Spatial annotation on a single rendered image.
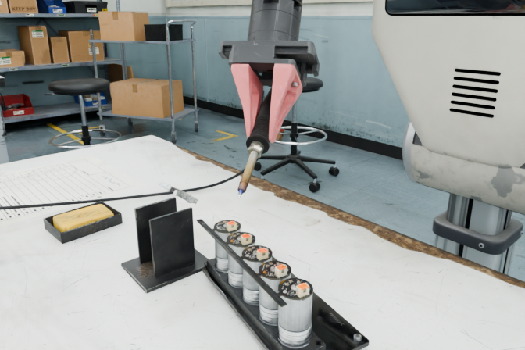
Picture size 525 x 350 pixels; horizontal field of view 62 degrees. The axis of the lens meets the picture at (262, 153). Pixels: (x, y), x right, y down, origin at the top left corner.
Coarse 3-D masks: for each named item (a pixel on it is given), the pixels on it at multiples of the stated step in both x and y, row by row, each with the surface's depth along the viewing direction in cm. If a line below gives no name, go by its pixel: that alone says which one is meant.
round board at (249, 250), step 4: (248, 248) 37; (252, 248) 37; (268, 248) 37; (244, 252) 36; (248, 252) 36; (252, 252) 36; (268, 252) 36; (272, 252) 36; (248, 256) 35; (252, 256) 35; (256, 256) 35; (268, 256) 35; (248, 260) 35; (252, 260) 35; (256, 260) 35; (260, 260) 35; (264, 260) 35
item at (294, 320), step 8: (280, 296) 31; (288, 304) 30; (296, 304) 30; (304, 304) 30; (280, 312) 31; (288, 312) 31; (296, 312) 30; (304, 312) 31; (280, 320) 31; (288, 320) 31; (296, 320) 31; (304, 320) 31; (280, 328) 32; (288, 328) 31; (296, 328) 31; (304, 328) 31; (280, 336) 32; (288, 336) 31; (296, 336) 31; (304, 336) 31; (288, 344) 31; (296, 344) 31; (304, 344) 31
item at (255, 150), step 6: (252, 144) 45; (258, 144) 45; (252, 150) 44; (258, 150) 44; (252, 156) 44; (258, 156) 45; (252, 162) 43; (246, 168) 43; (252, 168) 43; (246, 174) 42; (246, 180) 41; (240, 186) 41; (246, 186) 41
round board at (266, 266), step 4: (264, 264) 34; (268, 264) 34; (272, 264) 34; (280, 264) 34; (260, 268) 34; (264, 268) 34; (268, 268) 34; (288, 268) 34; (260, 272) 33; (268, 272) 33; (272, 272) 33; (288, 272) 33; (264, 276) 33; (268, 276) 33; (272, 276) 33; (276, 276) 33; (284, 276) 33; (288, 276) 33
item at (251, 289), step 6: (270, 258) 35; (252, 264) 35; (258, 264) 35; (258, 270) 35; (246, 276) 36; (246, 282) 36; (252, 282) 35; (246, 288) 36; (252, 288) 36; (258, 288) 36; (246, 294) 36; (252, 294) 36; (258, 294) 36; (246, 300) 36; (252, 300) 36; (258, 300) 36
